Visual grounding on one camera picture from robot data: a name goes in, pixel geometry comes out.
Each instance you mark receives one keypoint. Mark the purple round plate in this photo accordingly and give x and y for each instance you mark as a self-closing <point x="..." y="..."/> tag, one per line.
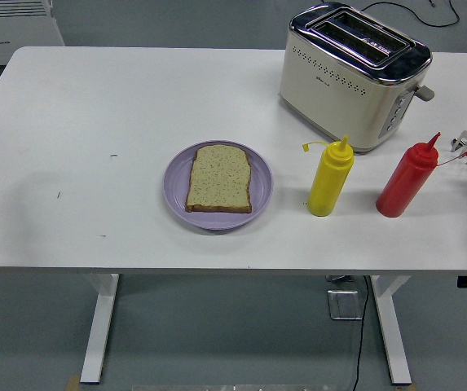
<point x="176" y="191"/>

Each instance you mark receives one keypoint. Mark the white table leg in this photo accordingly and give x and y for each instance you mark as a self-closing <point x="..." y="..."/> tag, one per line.
<point x="98" y="326"/>
<point x="392" y="326"/>

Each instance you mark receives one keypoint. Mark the white floor appliance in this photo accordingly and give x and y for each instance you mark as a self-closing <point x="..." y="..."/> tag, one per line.
<point x="13" y="32"/>

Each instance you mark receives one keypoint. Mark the yellow squeeze bottle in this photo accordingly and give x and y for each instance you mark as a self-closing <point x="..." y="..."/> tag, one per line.
<point x="329" y="183"/>

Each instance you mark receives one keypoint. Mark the red squeeze bottle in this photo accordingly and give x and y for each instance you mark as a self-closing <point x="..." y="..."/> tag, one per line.
<point x="406" y="183"/>

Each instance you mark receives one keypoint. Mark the speckled bread slice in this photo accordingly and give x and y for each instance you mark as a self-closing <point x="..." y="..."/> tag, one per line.
<point x="218" y="179"/>

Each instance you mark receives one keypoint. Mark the small grey floor fitting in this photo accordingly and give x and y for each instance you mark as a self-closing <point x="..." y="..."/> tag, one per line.
<point x="339" y="278"/>

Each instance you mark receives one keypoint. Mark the cream and chrome toaster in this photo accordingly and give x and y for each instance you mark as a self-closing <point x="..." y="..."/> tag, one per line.
<point x="339" y="102"/>

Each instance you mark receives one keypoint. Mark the silver floor socket plate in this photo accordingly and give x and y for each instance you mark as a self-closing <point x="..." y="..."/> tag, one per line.
<point x="344" y="304"/>

